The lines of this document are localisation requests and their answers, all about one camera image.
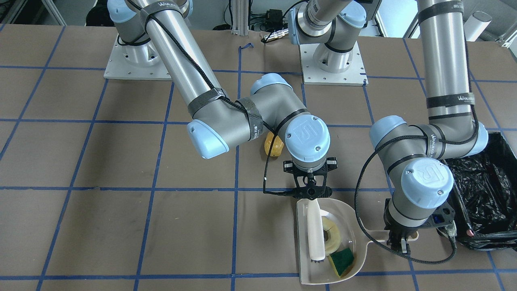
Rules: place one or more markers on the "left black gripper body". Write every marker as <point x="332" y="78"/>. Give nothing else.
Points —
<point x="396" y="221"/>

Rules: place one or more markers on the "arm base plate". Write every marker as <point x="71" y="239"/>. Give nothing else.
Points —
<point x="321" y="66"/>
<point x="135" y="63"/>

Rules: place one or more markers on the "yellow green sponge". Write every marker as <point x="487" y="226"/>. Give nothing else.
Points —
<point x="341" y="261"/>

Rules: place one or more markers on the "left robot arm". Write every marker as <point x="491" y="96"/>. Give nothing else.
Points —
<point x="412" y="154"/>

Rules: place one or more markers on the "aluminium frame post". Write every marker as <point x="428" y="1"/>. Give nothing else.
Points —
<point x="240" y="17"/>

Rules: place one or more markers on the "beige plastic dustpan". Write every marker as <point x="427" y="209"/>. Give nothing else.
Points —
<point x="312" y="273"/>

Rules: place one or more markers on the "black lined trash bin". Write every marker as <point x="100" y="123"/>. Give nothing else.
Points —
<point x="484" y="196"/>

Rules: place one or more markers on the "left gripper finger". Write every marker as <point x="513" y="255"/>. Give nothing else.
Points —
<point x="405" y="247"/>
<point x="393" y="244"/>

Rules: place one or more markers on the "beige hand brush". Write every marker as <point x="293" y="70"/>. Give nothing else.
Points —
<point x="316" y="241"/>

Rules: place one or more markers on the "yellow potato-shaped trash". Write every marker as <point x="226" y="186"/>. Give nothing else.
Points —
<point x="273" y="145"/>

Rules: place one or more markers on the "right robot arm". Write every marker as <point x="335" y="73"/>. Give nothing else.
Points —
<point x="219" y="124"/>

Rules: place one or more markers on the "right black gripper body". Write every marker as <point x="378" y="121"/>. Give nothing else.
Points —
<point x="288" y="166"/>

